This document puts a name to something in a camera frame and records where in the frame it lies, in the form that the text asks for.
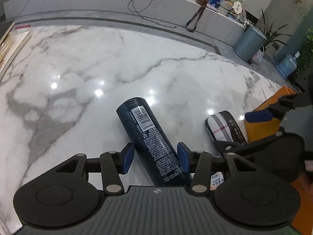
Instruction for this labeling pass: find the stack of books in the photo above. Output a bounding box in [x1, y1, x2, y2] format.
[0, 20, 31, 80]

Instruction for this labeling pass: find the large water bottle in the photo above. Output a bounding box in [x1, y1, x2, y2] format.
[276, 52, 300, 79]

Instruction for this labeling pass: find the black power cable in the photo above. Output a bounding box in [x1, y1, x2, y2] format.
[127, 0, 178, 29]

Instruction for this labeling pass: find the brown camera with strap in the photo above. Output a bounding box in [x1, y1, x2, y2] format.
[186, 0, 212, 33]

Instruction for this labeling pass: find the white peach cream tube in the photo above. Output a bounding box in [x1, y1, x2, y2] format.
[210, 172, 224, 190]

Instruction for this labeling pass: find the green floor plant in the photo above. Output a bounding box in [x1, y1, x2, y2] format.
[257, 9, 292, 52]

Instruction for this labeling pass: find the dark blue spray can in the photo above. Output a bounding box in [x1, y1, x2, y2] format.
[116, 97, 191, 186]

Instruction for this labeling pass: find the grey-blue trash bin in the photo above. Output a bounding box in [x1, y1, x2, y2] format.
[233, 25, 267, 62]

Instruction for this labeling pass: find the plaid glasses case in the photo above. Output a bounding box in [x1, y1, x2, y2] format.
[204, 110, 248, 145]

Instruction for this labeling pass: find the white round fan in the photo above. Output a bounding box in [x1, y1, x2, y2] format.
[233, 1, 242, 14]

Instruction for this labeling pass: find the small woven basket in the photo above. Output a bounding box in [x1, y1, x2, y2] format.
[251, 50, 264, 65]

